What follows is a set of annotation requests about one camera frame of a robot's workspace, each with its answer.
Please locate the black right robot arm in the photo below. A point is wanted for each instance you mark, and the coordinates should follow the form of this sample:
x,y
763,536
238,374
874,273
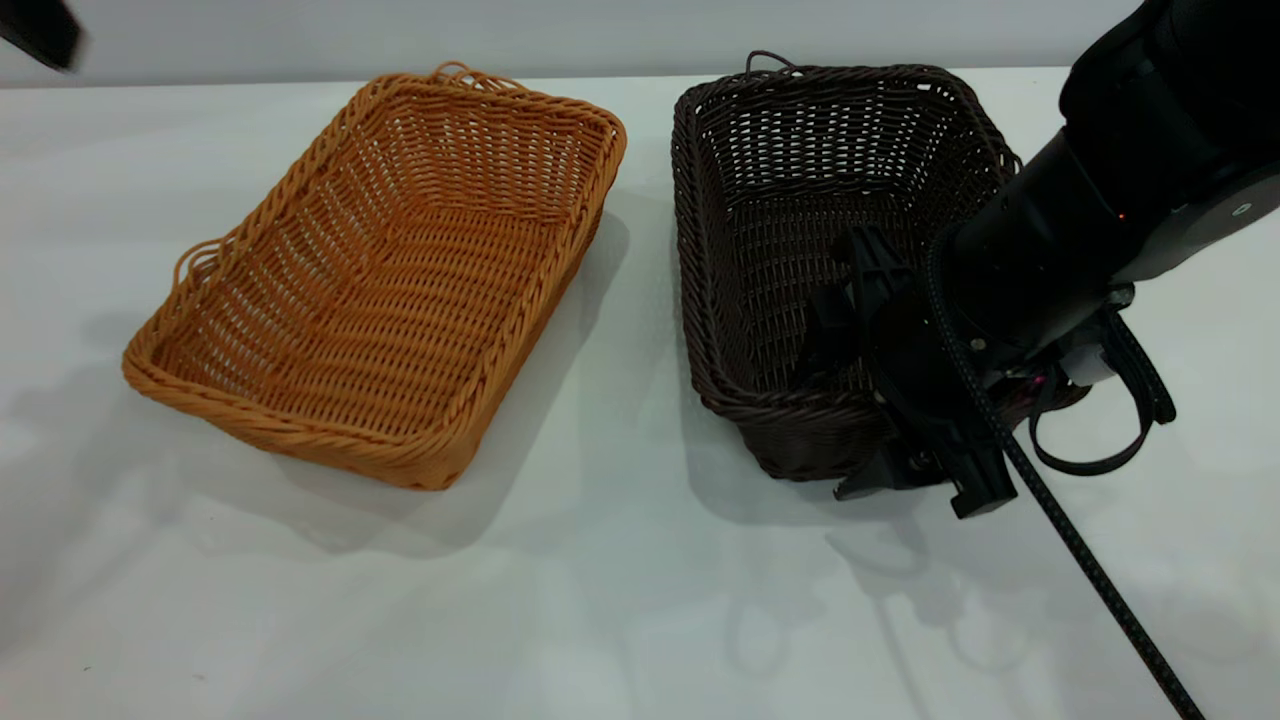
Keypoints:
x,y
1150,120

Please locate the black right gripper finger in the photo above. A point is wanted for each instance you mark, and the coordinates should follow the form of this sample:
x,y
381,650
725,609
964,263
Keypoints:
x,y
895,470
838,340

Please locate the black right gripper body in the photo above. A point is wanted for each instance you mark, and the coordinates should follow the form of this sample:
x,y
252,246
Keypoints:
x,y
925,380

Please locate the light brown wicker basket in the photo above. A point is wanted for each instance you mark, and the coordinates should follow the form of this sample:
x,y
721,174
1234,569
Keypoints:
x,y
400,300

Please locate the dark brown wicker basket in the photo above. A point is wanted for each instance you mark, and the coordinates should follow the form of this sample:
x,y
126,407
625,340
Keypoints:
x,y
780,200

